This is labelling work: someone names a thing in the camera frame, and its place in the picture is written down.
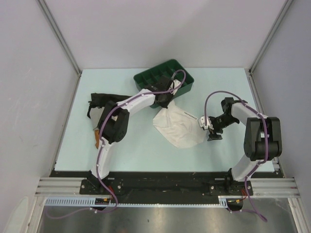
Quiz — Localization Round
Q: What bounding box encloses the white cable duct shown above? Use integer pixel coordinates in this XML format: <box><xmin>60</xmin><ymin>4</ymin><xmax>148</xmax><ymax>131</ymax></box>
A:
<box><xmin>45</xmin><ymin>196</ymin><xmax>243</xmax><ymax>208</ymax></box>

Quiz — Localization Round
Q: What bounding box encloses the white underwear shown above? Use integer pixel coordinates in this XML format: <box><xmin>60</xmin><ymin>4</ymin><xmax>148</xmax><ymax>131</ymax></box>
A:
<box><xmin>153</xmin><ymin>101</ymin><xmax>206</xmax><ymax>149</ymax></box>

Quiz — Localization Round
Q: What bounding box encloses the black underwear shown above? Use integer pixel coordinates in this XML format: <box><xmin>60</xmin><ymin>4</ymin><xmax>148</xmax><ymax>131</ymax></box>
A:
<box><xmin>87</xmin><ymin>93</ymin><xmax>130</xmax><ymax>118</ymax></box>

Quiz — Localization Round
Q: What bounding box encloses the front aluminium rail left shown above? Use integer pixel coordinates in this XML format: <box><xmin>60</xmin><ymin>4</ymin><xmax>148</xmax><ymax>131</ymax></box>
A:
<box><xmin>35</xmin><ymin>177</ymin><xmax>83</xmax><ymax>197</ymax></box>

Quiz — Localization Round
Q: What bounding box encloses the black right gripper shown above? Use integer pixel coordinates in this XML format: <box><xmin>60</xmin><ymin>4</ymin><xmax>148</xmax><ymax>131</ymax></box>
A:
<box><xmin>207</xmin><ymin>114</ymin><xmax>239</xmax><ymax>141</ymax></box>

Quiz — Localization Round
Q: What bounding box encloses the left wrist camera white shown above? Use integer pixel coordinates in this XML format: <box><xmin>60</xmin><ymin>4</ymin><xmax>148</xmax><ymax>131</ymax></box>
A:
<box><xmin>169</xmin><ymin>79</ymin><xmax>181</xmax><ymax>96</ymax></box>

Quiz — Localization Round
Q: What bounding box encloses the aluminium corner post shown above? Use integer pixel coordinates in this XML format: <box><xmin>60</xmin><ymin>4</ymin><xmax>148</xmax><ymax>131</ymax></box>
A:
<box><xmin>36</xmin><ymin>0</ymin><xmax>82</xmax><ymax>77</ymax></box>
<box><xmin>248</xmin><ymin>0</ymin><xmax>295</xmax><ymax>75</ymax></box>

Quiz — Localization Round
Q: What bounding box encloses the right aluminium corner post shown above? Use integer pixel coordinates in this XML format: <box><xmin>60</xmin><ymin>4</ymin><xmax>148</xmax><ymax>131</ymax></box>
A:
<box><xmin>248</xmin><ymin>0</ymin><xmax>295</xmax><ymax>75</ymax></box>

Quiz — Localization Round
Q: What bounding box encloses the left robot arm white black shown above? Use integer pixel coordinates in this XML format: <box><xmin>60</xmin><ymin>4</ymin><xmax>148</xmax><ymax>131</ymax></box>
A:
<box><xmin>87</xmin><ymin>76</ymin><xmax>182</xmax><ymax>194</ymax></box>

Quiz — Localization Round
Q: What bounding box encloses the left aluminium corner post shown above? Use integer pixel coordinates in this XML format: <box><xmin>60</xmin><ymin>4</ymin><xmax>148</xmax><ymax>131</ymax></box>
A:
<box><xmin>36</xmin><ymin>0</ymin><xmax>82</xmax><ymax>77</ymax></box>

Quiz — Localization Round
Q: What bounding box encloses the front aluminium rail right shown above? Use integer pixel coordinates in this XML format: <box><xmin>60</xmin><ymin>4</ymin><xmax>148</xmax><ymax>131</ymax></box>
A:
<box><xmin>251</xmin><ymin>178</ymin><xmax>300</xmax><ymax>198</ymax></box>

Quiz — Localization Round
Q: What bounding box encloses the orange brown underwear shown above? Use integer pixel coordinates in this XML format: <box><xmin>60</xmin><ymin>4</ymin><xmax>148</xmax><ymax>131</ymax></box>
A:
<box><xmin>94</xmin><ymin>130</ymin><xmax>100</xmax><ymax>148</ymax></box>

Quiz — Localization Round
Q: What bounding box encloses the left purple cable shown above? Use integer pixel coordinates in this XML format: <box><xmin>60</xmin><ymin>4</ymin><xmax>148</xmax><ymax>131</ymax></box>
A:
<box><xmin>46</xmin><ymin>69</ymin><xmax>187</xmax><ymax>219</ymax></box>

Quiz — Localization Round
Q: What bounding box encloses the green compartment tray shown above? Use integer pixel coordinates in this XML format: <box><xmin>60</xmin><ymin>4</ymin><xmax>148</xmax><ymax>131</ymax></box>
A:
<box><xmin>133</xmin><ymin>59</ymin><xmax>194</xmax><ymax>99</ymax></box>

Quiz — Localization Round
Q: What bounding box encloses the grey underwear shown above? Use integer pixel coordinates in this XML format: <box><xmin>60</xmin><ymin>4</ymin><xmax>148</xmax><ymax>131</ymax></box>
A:
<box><xmin>89</xmin><ymin>107</ymin><xmax>104</xmax><ymax>131</ymax></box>

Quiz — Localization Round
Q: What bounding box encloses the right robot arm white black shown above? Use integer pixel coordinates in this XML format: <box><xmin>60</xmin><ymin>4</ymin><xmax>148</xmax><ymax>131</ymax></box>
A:
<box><xmin>199</xmin><ymin>98</ymin><xmax>282</xmax><ymax>195</ymax></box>

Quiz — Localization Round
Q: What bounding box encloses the aluminium rail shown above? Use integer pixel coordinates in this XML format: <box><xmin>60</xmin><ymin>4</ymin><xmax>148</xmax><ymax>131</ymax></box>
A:
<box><xmin>35</xmin><ymin>177</ymin><xmax>83</xmax><ymax>197</ymax></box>
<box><xmin>251</xmin><ymin>178</ymin><xmax>300</xmax><ymax>198</ymax></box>

